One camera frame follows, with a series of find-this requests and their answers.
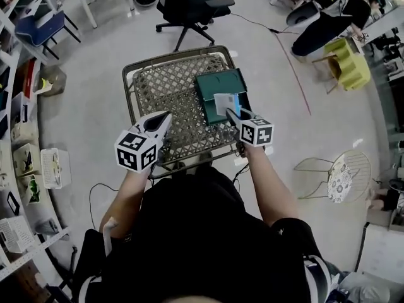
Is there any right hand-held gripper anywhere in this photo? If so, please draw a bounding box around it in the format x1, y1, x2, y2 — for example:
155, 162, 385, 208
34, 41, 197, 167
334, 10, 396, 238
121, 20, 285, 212
225, 107, 274, 148

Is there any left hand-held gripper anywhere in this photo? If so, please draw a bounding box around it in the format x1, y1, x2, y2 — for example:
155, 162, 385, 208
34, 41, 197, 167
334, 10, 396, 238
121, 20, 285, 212
114, 111, 173, 173

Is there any white and blue small box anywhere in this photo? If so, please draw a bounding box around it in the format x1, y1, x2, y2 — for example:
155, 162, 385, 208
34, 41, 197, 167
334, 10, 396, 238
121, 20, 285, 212
213, 92, 242, 117

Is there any dark green box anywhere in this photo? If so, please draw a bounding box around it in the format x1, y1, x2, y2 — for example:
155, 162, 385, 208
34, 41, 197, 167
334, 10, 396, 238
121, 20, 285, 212
194, 68, 254, 127

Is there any person's left forearm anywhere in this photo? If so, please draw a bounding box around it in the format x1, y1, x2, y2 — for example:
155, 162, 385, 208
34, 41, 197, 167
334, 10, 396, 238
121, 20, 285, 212
98, 165, 153, 239

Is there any person's right forearm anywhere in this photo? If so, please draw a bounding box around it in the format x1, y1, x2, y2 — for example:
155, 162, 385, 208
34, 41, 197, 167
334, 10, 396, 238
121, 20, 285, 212
244, 142, 300, 227

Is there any white bin with black parts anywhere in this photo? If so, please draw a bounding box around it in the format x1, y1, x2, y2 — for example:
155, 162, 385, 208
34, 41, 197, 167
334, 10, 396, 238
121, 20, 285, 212
12, 143, 42, 177

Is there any white bin with green parts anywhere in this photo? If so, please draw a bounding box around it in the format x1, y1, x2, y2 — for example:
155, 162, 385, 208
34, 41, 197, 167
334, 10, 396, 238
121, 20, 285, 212
18, 174, 42, 206

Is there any brown wicker table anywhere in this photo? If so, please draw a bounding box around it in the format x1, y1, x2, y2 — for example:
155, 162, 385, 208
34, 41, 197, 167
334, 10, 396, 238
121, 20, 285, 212
122, 45, 244, 180

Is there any person's right shoe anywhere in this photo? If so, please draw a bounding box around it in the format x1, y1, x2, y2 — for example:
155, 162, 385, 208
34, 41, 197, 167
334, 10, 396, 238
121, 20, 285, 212
199, 151, 215, 167

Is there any white perforated basket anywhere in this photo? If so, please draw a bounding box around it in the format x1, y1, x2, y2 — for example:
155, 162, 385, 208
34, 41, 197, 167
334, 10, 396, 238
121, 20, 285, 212
0, 215, 36, 254
40, 148, 72, 190

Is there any person's black shirt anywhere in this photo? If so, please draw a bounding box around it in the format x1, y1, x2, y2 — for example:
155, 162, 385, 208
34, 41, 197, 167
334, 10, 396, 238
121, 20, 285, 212
72, 165, 317, 303

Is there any brown bag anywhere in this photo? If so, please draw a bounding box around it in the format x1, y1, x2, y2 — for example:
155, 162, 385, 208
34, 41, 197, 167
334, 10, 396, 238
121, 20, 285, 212
32, 64, 68, 98

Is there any round chair floral cushion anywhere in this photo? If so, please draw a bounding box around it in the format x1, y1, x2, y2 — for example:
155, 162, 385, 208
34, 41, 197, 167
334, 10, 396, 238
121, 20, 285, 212
294, 150, 373, 205

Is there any white standing fan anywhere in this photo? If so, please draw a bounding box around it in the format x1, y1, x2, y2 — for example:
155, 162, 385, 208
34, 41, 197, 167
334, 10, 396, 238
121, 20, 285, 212
285, 2, 321, 29

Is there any green cloth table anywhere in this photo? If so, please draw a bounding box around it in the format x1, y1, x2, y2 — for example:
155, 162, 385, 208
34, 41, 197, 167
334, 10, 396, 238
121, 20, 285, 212
311, 36, 372, 95

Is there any black office chair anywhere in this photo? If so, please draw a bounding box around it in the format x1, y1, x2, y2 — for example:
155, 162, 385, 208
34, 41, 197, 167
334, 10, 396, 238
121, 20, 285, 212
155, 0, 236, 52

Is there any blue chair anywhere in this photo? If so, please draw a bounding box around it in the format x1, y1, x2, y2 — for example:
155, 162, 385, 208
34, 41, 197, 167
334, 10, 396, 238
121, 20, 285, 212
14, 9, 82, 60

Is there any white metal shelf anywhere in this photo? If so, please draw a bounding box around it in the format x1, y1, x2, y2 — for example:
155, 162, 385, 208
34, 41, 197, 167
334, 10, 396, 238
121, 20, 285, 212
0, 0, 74, 281

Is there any white cabinet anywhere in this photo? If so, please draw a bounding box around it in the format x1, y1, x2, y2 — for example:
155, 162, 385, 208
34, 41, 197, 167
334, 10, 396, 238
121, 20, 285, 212
354, 222, 404, 278

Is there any thin red floor cable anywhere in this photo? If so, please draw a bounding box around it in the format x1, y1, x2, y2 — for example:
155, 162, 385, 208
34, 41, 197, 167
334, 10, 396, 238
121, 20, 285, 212
276, 32, 312, 117

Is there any black floor cable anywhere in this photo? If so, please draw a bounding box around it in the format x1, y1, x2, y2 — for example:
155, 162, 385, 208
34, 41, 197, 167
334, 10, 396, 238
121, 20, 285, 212
231, 12, 301, 36

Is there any black looped cable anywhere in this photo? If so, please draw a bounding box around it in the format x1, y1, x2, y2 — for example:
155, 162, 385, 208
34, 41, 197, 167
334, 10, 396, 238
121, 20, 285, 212
88, 182, 128, 230

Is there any black picture frame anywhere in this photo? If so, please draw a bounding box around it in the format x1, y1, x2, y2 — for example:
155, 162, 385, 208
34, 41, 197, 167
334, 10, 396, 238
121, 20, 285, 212
6, 191, 21, 216

